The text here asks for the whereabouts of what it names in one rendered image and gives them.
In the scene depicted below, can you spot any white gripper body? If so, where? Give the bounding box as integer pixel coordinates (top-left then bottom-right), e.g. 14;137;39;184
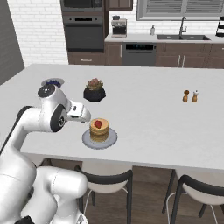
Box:
69;101;92;123

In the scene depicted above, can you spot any brown pancake stack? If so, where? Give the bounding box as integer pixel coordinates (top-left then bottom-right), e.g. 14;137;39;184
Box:
88;117;110;144

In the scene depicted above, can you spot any succulent in black pot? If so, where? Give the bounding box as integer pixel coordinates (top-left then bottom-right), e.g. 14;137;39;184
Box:
82;77;107;102

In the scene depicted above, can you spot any grey round plate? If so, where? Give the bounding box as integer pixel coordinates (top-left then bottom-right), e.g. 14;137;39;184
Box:
81;127;119;151

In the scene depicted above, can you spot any grey bowl with blueberries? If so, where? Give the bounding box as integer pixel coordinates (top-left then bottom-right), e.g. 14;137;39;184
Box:
40;77;66;89

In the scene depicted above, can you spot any brown drawer under oven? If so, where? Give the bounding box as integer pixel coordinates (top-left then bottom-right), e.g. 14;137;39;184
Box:
67;52;106;66

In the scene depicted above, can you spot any black and white chair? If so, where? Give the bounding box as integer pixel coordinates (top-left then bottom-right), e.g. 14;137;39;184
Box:
161;168;224;224
73;161;134;224

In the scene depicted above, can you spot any black dishwasher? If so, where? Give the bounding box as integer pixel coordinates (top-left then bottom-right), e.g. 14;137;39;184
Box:
122;42;158;67

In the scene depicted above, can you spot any black built-in oven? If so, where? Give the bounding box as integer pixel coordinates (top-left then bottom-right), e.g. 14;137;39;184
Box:
62;14;106;53

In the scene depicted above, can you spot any silver coffee machine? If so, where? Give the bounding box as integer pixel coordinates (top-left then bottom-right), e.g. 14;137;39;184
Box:
110;14;128;39

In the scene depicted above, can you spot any brown pepper shaker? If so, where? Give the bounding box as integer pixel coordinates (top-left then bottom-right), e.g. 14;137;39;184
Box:
182;89;191;103

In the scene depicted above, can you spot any black microwave oven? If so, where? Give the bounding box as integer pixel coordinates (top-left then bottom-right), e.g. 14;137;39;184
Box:
59;0;105;13

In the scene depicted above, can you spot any brown white-capped salt shaker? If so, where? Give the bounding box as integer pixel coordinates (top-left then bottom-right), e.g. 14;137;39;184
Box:
191;89;200;103

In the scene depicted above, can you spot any brown upper cupboard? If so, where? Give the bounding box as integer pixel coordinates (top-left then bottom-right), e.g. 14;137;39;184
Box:
105;0;135;12

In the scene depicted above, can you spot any brown lower cupboards run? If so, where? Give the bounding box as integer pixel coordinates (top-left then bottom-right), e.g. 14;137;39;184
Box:
104;41;224;70

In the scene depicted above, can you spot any dark sink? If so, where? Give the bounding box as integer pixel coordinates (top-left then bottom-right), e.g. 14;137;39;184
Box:
156;34;212;41

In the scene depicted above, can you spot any dark metal tap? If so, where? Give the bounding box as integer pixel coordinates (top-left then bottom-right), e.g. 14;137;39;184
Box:
178;16;188;37

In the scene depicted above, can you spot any window with grey blinds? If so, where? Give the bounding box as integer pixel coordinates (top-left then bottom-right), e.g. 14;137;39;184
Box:
136;0;224;22

